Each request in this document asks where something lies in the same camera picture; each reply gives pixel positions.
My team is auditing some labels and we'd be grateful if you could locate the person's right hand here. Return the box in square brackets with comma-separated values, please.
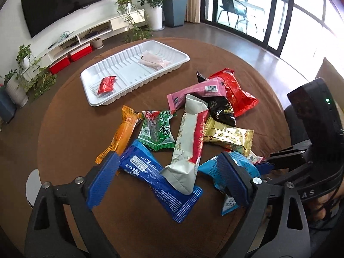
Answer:
[309, 187, 343, 222]

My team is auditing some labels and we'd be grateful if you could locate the tall plant blue pot left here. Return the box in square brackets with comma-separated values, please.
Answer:
[0, 86, 16, 123]

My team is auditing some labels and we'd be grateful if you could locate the small red snack packet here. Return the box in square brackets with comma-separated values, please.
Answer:
[97, 76, 116, 95]

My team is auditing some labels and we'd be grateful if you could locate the plant in white pot right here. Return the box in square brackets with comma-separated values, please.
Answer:
[139, 0, 164, 31]

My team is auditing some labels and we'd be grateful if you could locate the gold snack packet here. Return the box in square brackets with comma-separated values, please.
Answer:
[204, 117, 254, 157]

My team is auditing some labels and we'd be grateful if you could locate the trailing plant on console right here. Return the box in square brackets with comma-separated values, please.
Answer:
[115, 0, 152, 43]

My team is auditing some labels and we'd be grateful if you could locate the blue roll cake packet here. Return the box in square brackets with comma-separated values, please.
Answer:
[120, 139, 203, 223]

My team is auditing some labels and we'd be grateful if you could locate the red white candy packet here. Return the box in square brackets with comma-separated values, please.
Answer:
[247, 150, 264, 165]

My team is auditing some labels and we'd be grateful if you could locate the plant in white ribbed pot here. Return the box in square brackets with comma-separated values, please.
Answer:
[3, 69, 29, 108]

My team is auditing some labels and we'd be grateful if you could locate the red storage box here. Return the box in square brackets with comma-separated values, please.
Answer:
[49, 56, 71, 75]
[69, 43, 93, 62]

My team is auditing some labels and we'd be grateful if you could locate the small brown pot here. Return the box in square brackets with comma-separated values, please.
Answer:
[90, 38, 104, 50]

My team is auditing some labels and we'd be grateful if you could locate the large red snack bag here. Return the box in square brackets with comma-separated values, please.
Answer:
[208, 68, 259, 118]

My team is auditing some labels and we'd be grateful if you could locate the grey office chair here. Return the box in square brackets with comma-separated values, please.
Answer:
[284, 105, 309, 145]

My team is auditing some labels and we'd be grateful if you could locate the green snack packet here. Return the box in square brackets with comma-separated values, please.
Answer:
[137, 110, 175, 151]

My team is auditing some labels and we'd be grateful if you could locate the white tv console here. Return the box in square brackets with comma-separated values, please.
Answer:
[35, 13, 129, 66]

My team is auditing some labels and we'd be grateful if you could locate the trailing plant on console left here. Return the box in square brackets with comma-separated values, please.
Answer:
[16, 44, 57, 100]

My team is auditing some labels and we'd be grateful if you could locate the white and red snack packet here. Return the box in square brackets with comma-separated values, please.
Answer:
[160, 94, 209, 195]

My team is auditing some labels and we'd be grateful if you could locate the light blue snack packet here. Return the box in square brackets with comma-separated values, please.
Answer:
[198, 151, 261, 216]

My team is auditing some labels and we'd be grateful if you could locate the trailing plant on console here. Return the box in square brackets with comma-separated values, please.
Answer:
[16, 44, 57, 100]
[115, 0, 152, 43]

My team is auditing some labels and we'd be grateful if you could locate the left red storage box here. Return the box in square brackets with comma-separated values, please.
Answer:
[49, 56, 71, 75]

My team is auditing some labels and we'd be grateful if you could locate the right red storage box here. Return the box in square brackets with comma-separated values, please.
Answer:
[69, 43, 93, 62]

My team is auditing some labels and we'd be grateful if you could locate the black balcony chair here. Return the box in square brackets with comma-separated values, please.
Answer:
[216, 0, 255, 33]

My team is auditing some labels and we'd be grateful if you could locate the black snack packet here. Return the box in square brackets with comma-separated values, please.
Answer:
[196, 70, 237, 128]

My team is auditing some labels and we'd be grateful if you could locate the large plant blue pot right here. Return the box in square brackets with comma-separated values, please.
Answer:
[163, 0, 187, 27]

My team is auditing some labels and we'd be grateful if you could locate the black wall television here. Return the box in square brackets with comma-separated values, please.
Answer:
[20, 0, 112, 38]

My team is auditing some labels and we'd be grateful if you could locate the white plastic tray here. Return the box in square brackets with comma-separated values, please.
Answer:
[80, 40, 190, 107]

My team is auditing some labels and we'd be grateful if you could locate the orange snack bar wrapper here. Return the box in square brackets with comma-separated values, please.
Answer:
[95, 105, 143, 165]

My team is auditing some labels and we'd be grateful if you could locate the pale pink snack packet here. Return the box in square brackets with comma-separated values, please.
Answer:
[139, 51, 171, 71]

